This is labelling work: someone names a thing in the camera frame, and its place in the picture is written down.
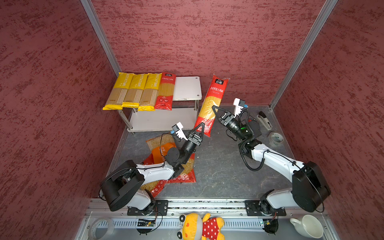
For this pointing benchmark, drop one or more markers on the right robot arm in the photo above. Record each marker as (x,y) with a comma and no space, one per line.
(309,187)

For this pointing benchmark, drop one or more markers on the red macaroni bag right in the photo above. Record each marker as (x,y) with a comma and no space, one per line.
(188,174)

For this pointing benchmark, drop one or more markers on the white two-tier shelf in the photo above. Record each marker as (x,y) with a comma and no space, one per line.
(187,94)

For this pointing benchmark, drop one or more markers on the orange pasta bag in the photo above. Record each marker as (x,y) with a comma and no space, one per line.
(159,147)

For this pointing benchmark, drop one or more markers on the yellow spaghetti pack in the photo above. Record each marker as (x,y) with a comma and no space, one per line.
(135,91)
(119,92)
(150,93)

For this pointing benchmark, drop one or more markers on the red spaghetti pack large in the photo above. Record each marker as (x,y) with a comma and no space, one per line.
(164,99)

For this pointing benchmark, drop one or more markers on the grey tape roll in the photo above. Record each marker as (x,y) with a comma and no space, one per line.
(276,139)

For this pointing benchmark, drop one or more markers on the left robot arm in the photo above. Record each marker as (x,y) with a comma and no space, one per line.
(122,187)

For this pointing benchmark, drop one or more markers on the clear tape roll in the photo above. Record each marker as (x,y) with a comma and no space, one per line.
(101,229)

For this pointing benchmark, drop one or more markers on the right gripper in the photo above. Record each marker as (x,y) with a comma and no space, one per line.
(226,118)

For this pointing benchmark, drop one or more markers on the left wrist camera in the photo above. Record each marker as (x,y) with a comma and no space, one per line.
(178,131)

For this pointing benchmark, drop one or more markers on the white black stapler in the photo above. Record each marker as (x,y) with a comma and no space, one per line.
(262,118)

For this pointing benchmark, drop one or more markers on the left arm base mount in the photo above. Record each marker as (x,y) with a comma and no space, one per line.
(156,208)

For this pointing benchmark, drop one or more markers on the red macaroni bag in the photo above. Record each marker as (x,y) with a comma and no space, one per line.
(188,174)
(154,187)

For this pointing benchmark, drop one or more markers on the white ceramic cup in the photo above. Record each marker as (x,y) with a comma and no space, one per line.
(308,226)

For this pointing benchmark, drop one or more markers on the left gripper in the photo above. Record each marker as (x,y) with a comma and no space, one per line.
(196,140)

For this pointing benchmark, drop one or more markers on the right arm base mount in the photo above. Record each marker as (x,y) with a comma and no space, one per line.
(257,208)

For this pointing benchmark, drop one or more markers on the red macaroni bag left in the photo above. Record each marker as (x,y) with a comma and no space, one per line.
(154,187)

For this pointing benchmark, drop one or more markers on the yellow plush toy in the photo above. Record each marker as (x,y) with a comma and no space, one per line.
(197,228)

